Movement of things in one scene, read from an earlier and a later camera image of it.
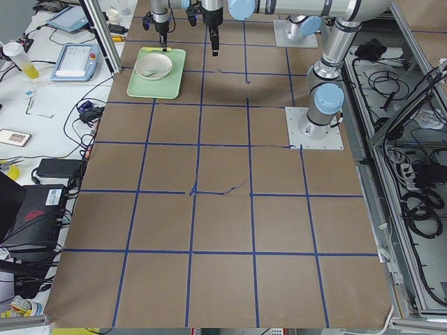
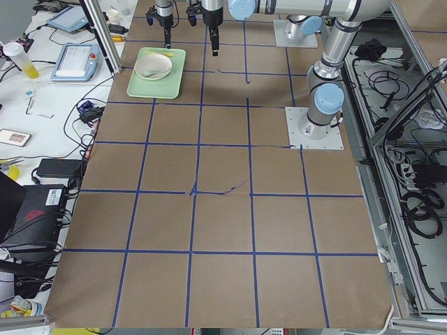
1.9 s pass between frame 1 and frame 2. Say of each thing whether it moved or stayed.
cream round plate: stayed
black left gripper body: stayed
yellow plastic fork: moved
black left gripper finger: stayed
